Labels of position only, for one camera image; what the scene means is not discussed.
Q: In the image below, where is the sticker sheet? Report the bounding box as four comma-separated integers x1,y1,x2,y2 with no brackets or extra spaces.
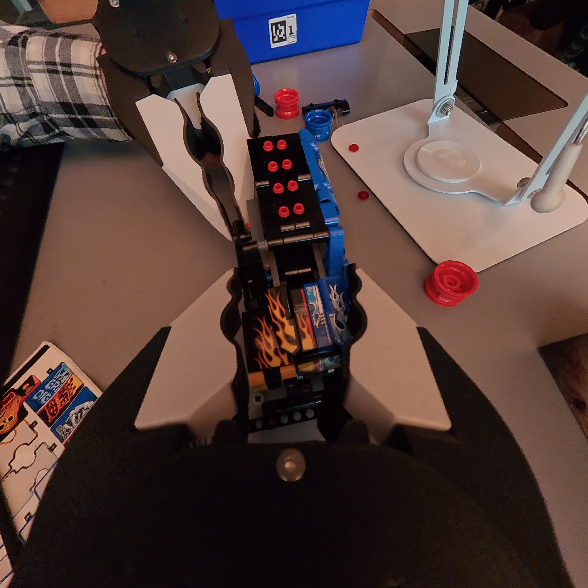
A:
0,342,103,543

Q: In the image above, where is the black perforated chair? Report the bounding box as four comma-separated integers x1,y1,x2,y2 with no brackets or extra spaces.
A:
0,142,65,368

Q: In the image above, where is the person's left forearm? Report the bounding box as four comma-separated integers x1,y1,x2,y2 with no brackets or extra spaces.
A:
0,25,134,148

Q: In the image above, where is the white book stand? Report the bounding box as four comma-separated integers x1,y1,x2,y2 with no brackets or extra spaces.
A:
331,0,588,273

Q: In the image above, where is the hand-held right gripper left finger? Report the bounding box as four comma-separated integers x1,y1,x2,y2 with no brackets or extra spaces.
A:
134,270,251,444

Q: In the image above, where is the brick-built toy truck model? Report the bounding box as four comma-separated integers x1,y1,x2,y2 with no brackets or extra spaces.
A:
232,129,356,430

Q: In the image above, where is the black connector piece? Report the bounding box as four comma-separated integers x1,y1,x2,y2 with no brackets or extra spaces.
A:
302,98,351,115

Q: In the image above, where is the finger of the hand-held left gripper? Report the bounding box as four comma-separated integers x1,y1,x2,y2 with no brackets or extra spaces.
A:
135,96,240,243
197,73,252,236

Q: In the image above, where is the red toy wheel rim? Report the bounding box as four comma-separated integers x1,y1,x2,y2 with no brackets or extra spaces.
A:
274,88,299,120
424,260,479,307

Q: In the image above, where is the blue storage bin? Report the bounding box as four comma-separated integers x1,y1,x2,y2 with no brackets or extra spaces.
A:
213,0,370,65

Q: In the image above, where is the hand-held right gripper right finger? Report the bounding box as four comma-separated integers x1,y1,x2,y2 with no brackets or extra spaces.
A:
322,266,453,445

